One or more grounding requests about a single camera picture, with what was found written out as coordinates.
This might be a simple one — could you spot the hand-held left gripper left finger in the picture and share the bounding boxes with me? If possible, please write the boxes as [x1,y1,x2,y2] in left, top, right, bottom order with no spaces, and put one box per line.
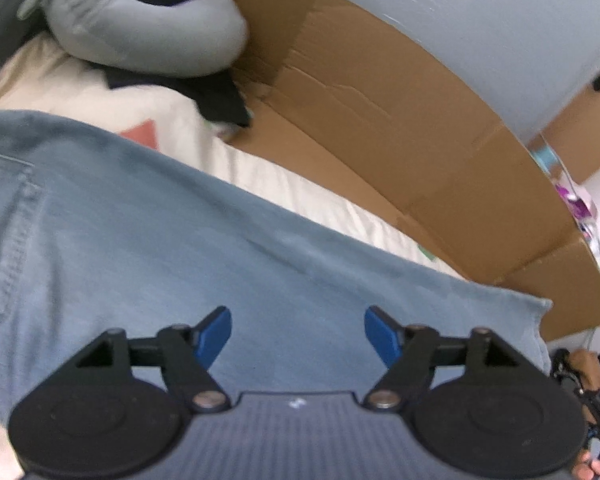
[74,305,233,412]

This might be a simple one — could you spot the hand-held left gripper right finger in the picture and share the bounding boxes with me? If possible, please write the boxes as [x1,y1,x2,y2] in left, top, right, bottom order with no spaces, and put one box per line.
[363,305,526,412]

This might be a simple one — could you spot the blue denim jeans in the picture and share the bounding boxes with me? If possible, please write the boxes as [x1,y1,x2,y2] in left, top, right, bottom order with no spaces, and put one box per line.
[0,109,555,428]

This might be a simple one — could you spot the person's right hand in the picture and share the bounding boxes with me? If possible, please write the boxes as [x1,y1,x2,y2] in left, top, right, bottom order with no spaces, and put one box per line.
[569,350,600,480]

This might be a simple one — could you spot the brown cardboard box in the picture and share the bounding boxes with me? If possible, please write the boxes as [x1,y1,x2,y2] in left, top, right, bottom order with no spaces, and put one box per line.
[541,84,600,184]
[189,0,600,342]

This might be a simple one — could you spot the black cloth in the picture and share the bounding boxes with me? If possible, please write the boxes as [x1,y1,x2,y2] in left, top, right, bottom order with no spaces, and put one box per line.
[104,66,255,129]

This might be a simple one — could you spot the cream printed bed sheet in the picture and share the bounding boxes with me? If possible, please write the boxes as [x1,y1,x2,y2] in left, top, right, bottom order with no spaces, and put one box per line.
[0,34,463,480]

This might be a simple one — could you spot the grey neck pillow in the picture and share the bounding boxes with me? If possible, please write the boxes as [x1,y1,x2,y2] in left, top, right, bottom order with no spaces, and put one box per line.
[17,0,249,80]

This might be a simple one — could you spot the grey wrapped mattress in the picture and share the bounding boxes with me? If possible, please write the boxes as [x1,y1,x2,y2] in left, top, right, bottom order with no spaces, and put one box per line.
[284,0,600,145]

